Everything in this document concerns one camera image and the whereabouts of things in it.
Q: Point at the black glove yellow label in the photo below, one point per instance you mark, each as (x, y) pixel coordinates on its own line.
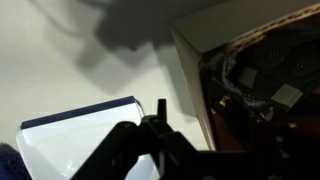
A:
(241, 96)

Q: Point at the brown cardboard box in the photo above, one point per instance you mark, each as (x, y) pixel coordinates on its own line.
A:
(200, 30)

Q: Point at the black fabric grey patches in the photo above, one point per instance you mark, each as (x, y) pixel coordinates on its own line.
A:
(283, 56)

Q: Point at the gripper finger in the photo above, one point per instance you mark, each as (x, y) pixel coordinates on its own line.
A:
(161, 108)

